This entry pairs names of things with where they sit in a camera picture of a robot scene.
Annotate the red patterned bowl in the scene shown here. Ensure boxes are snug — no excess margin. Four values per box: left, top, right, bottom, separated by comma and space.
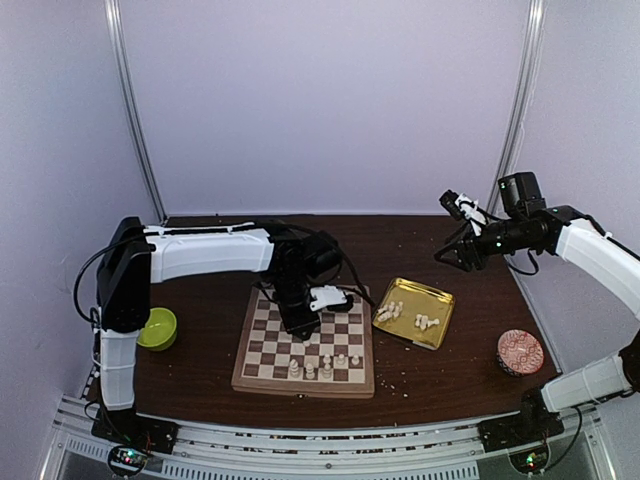
497, 329, 544, 377

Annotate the right green circuit board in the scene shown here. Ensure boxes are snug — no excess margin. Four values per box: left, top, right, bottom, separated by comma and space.
510, 446, 549, 474

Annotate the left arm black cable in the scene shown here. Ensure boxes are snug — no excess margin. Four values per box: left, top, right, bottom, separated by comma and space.
73, 239, 151, 331

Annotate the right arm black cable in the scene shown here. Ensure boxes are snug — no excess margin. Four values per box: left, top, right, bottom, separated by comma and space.
507, 249, 541, 276

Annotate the white chess bishop piece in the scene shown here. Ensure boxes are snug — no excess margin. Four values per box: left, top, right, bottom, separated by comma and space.
321, 364, 333, 381

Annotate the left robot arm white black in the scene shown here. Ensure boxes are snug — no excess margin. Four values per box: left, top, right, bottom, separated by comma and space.
96, 217, 349, 444

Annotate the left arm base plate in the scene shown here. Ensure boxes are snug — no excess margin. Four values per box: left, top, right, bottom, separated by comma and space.
91, 415, 179, 454

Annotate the wooden chessboard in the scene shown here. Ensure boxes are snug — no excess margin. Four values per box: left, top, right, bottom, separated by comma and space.
231, 289, 375, 399

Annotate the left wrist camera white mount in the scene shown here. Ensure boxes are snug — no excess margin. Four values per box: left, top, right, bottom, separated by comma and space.
309, 285, 356, 313

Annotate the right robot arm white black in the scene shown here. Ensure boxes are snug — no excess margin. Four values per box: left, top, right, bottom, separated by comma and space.
434, 172, 639, 442

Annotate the pile of white pawns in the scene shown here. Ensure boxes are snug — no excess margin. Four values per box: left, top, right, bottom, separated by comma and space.
375, 301, 404, 323

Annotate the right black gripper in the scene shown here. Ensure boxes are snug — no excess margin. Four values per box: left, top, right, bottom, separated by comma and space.
434, 215, 536, 272

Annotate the aluminium corner post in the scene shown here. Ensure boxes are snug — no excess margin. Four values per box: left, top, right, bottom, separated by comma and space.
104, 0, 168, 223
487, 0, 546, 213

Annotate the right aluminium corner post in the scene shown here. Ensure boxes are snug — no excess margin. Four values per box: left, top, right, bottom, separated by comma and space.
487, 0, 546, 213

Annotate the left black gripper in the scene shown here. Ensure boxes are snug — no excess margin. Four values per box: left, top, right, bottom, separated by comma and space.
271, 273, 322, 340

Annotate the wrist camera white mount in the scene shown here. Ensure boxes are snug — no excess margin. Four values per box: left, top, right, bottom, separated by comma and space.
309, 285, 356, 313
439, 190, 489, 236

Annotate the gold metal tray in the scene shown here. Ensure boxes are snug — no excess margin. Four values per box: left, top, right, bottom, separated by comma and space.
372, 277, 455, 351

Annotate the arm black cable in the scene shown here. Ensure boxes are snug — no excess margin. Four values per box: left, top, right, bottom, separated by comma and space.
507, 249, 541, 276
73, 239, 151, 331

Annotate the left aluminium corner post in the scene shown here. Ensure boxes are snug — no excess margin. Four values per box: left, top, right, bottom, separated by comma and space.
104, 0, 168, 223

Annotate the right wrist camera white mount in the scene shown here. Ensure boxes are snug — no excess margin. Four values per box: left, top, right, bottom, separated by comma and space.
439, 190, 489, 236

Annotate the green circuit board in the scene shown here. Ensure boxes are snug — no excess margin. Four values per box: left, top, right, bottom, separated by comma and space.
107, 445, 149, 476
510, 446, 549, 474

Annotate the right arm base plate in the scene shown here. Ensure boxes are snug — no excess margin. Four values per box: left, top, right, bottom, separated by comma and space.
477, 413, 564, 453

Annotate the left green circuit board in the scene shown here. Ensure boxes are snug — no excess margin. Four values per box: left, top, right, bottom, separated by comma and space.
107, 445, 149, 476

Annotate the pile of white chess pieces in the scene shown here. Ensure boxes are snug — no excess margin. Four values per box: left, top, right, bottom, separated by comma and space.
414, 314, 440, 331

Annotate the green bowl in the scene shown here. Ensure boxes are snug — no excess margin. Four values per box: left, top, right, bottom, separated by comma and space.
137, 307, 177, 352

